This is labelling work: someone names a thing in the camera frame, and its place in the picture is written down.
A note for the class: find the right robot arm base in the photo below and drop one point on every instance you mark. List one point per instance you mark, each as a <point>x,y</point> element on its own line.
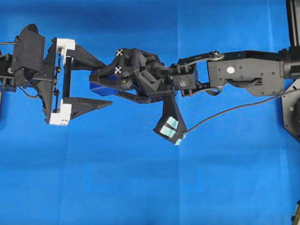
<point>291,97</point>

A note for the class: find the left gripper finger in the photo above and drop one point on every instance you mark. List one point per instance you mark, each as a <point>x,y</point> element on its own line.
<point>81,58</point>
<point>73,107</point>

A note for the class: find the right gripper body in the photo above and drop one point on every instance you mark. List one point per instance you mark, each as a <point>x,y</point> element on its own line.
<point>154,79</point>

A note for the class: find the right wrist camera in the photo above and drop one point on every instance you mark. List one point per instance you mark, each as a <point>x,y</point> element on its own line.
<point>171,125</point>

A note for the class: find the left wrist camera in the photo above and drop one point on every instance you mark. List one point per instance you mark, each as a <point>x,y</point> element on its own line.
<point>28,55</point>

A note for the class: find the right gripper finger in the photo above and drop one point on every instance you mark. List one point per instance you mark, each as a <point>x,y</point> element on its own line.
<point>139,97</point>
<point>120,74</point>

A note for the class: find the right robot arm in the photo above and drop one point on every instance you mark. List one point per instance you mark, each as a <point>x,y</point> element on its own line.
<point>260,73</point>

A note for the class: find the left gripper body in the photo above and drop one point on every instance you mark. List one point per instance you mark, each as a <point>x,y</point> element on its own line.
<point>46,86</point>

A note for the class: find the blue block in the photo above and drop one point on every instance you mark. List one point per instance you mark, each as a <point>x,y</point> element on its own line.
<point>102,90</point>

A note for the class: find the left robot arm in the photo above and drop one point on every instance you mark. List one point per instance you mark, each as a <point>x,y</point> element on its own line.
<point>7,79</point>

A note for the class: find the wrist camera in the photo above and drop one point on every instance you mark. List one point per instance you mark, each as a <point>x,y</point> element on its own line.
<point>28,55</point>
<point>171,125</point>

